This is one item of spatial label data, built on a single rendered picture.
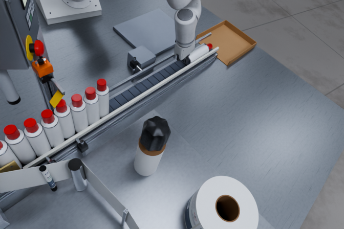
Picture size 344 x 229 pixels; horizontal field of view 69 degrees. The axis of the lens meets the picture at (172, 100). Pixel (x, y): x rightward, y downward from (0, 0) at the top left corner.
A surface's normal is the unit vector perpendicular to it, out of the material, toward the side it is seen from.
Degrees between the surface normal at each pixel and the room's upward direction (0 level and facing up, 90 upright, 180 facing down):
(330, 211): 0
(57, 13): 42
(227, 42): 0
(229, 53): 0
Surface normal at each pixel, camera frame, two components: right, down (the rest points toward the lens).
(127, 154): 0.20, -0.58
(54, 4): 0.50, 0.07
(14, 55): 0.17, 0.81
